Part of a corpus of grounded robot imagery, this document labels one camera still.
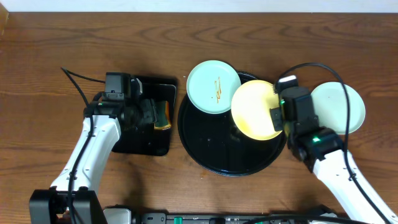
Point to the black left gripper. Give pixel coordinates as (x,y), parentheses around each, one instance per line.
(148,112)

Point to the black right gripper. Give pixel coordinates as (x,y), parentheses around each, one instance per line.
(277,118)

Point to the orange green sponge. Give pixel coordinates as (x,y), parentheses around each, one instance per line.
(163,116)

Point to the rectangular black tray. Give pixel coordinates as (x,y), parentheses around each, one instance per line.
(146,140)

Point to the light green plate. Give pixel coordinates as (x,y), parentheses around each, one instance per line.
(211,86)
(330,106)

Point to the yellow plate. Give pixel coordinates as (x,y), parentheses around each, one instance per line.
(250,109)

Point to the light green plate top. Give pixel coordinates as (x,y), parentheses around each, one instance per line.
(211,86)

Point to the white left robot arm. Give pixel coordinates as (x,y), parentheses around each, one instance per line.
(72,196)

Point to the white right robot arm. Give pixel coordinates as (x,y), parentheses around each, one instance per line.
(340,174)

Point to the round black tray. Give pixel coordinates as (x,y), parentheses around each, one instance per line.
(215,142)

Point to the black base unit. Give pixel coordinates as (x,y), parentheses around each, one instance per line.
(217,218)

